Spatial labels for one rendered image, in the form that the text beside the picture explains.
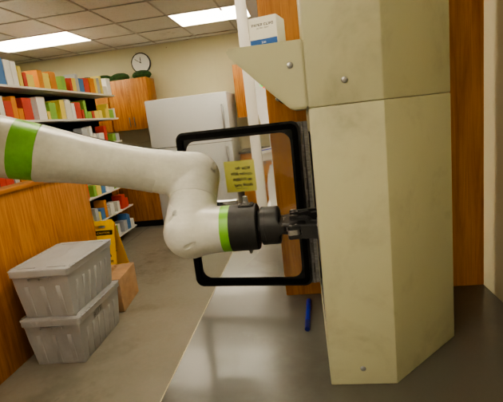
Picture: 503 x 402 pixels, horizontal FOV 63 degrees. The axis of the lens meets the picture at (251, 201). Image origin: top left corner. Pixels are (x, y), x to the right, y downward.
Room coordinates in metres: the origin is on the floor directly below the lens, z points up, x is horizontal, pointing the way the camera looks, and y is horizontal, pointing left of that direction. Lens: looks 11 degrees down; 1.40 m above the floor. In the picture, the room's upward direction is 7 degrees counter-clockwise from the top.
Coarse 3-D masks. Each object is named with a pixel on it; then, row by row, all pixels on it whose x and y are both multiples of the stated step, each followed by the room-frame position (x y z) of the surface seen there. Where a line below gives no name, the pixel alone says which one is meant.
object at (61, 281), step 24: (96, 240) 2.93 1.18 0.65; (24, 264) 2.52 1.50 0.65; (48, 264) 2.46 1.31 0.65; (72, 264) 2.39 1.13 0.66; (96, 264) 2.69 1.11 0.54; (24, 288) 2.39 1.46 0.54; (48, 288) 2.38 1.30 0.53; (72, 288) 2.38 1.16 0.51; (96, 288) 2.66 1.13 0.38; (48, 312) 2.40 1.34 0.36; (72, 312) 2.38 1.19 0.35
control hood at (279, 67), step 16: (240, 48) 0.64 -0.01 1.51; (256, 48) 0.63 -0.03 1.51; (272, 48) 0.63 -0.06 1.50; (288, 48) 0.63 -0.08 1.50; (240, 64) 0.64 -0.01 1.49; (256, 64) 0.63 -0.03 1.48; (272, 64) 0.63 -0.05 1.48; (288, 64) 0.63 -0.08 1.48; (304, 64) 0.63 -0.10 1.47; (256, 80) 0.64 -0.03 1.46; (272, 80) 0.63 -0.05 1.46; (288, 80) 0.63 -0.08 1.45; (304, 80) 0.63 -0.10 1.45; (288, 96) 0.63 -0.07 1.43; (304, 96) 0.63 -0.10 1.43
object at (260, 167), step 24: (192, 144) 1.00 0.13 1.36; (216, 144) 0.98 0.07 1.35; (240, 144) 0.97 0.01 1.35; (264, 144) 0.95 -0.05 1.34; (288, 144) 0.94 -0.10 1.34; (240, 168) 0.97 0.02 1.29; (264, 168) 0.96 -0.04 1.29; (288, 168) 0.94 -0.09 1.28; (240, 192) 0.97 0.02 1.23; (264, 192) 0.96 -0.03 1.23; (288, 192) 0.94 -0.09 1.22; (288, 240) 0.95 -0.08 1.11; (216, 264) 0.99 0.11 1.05; (240, 264) 0.98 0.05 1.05; (264, 264) 0.96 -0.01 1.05; (288, 264) 0.95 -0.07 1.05
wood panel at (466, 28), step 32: (256, 0) 1.00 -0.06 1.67; (288, 0) 0.99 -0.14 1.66; (480, 0) 0.94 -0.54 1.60; (288, 32) 1.00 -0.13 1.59; (480, 32) 0.94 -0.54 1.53; (480, 64) 0.94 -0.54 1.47; (480, 96) 0.94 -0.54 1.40; (480, 128) 0.94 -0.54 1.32; (480, 160) 0.94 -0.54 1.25; (480, 192) 0.94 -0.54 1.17; (480, 224) 0.94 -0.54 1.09; (480, 256) 0.94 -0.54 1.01; (288, 288) 1.00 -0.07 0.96; (320, 288) 0.99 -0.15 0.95
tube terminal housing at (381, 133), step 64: (320, 0) 0.62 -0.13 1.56; (384, 0) 0.62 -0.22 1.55; (448, 0) 0.73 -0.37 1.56; (320, 64) 0.62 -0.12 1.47; (384, 64) 0.61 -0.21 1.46; (448, 64) 0.72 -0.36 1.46; (320, 128) 0.62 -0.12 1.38; (384, 128) 0.61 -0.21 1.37; (448, 128) 0.72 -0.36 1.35; (320, 192) 0.62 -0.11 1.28; (384, 192) 0.61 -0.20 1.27; (448, 192) 0.72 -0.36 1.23; (384, 256) 0.61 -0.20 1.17; (448, 256) 0.72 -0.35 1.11; (384, 320) 0.61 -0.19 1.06; (448, 320) 0.72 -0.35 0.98
